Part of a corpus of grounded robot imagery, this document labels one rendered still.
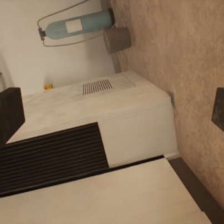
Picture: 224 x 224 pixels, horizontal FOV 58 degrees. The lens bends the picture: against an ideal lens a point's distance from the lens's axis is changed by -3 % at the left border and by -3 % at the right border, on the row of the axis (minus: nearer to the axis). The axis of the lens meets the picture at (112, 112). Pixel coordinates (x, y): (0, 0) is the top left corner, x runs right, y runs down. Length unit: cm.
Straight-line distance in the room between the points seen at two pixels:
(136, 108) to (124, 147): 31
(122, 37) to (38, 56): 190
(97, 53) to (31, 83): 130
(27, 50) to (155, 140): 293
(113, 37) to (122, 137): 124
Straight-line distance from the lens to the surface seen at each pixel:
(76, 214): 137
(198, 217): 121
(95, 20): 329
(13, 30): 398
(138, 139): 155
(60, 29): 330
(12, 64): 402
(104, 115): 143
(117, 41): 239
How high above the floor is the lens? 50
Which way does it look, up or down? 3 degrees down
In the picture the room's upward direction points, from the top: 104 degrees counter-clockwise
